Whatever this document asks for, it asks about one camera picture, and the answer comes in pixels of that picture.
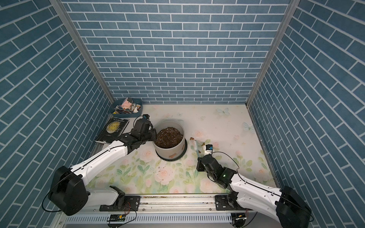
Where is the white ceramic pot with soil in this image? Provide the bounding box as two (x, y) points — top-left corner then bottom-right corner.
(153, 121), (185, 149)

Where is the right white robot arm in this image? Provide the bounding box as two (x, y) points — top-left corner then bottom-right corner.
(197, 154), (312, 228)

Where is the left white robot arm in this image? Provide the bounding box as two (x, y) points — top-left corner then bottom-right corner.
(46, 114), (156, 216)

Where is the black pot saucer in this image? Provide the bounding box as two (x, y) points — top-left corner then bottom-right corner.
(153, 139), (187, 162)

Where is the black Moon and Sixpence book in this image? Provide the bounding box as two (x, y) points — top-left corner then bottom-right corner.
(95, 117), (129, 144)

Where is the pink handheld device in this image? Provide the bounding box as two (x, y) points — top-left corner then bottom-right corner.
(121, 97), (133, 110)

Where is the teal plastic storage bin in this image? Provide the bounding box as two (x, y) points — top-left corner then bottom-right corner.
(109, 97), (143, 118)

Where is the floral table mat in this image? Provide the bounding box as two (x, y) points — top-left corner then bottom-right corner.
(85, 104), (279, 195)

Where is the green circuit board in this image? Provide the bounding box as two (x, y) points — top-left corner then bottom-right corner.
(107, 214), (126, 223)

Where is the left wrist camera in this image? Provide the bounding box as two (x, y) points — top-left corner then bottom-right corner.
(142, 114), (150, 120)

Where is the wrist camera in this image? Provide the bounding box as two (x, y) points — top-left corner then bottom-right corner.
(204, 144), (213, 155)
(142, 114), (150, 120)

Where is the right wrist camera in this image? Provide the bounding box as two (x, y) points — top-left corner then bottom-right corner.
(204, 144), (213, 155)

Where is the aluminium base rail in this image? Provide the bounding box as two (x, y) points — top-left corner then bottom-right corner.
(51, 194), (281, 228)

